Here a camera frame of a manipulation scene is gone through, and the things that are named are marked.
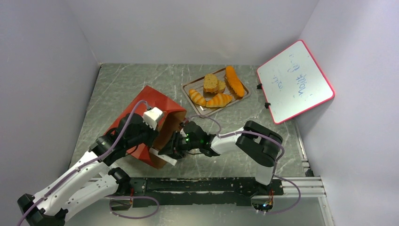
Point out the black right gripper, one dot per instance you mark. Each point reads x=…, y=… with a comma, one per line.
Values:
x=176, y=143

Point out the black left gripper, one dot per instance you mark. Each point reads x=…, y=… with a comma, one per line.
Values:
x=153, y=134

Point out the red paper bag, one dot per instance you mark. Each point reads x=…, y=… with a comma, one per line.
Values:
x=174, y=114

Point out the metal tongs white handle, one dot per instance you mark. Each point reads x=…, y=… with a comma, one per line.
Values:
x=165, y=158

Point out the small striped fake bread roll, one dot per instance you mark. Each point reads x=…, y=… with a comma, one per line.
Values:
x=197, y=98

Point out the fake croissant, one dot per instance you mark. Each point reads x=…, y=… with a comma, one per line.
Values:
x=219, y=100

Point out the fake bread piece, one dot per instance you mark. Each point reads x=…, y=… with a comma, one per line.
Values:
x=210, y=83

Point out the round fake bread slice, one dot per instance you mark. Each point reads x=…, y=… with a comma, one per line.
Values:
x=221, y=86

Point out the long orange fake bread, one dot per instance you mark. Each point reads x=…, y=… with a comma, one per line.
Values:
x=234, y=82

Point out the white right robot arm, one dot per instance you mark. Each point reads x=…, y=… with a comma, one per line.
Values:
x=256, y=141

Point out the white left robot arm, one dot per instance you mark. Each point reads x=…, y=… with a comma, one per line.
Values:
x=94, y=176

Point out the silver metal tray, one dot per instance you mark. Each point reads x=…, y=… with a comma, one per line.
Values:
x=197, y=84

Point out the pink framed whiteboard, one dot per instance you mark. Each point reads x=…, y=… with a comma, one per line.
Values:
x=293, y=83

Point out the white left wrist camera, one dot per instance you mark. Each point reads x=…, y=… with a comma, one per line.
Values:
x=152, y=117

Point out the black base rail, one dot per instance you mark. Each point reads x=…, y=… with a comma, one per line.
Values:
x=240, y=191

